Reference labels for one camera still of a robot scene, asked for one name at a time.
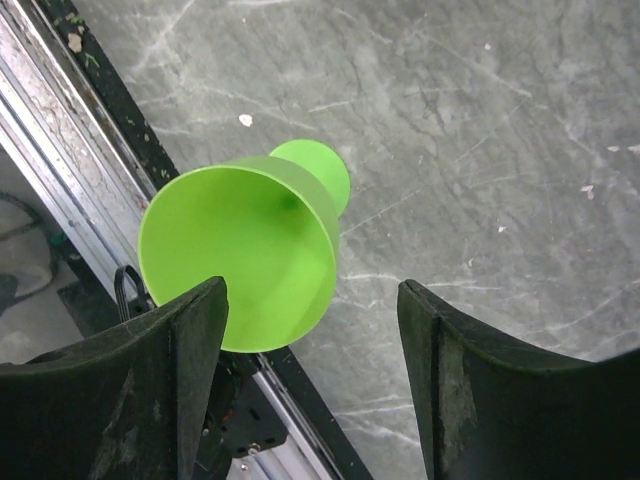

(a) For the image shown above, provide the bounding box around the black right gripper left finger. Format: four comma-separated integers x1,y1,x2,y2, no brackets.
1,277,229,479

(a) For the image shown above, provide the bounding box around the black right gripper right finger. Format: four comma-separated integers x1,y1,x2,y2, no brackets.
397,280,639,479

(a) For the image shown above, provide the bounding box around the green wine glass front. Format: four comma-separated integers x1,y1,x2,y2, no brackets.
137,139,351,353

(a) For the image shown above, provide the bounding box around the aluminium mounting rail frame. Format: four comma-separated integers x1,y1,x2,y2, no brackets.
1,1,370,479

